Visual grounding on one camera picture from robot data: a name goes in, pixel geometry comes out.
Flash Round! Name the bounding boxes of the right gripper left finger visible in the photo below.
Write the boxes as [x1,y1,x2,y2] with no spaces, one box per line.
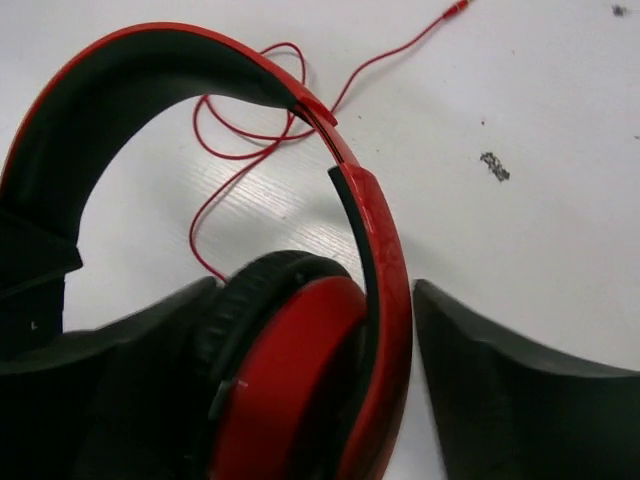
[1,278,234,479]

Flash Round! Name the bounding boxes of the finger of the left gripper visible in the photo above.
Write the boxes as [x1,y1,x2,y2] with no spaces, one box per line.
[1,210,82,361]

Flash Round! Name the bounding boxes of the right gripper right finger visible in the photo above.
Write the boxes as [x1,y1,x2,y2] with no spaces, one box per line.
[413,279,639,479]

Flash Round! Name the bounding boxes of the red black headphones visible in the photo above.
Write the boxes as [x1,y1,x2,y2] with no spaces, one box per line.
[1,22,412,479]

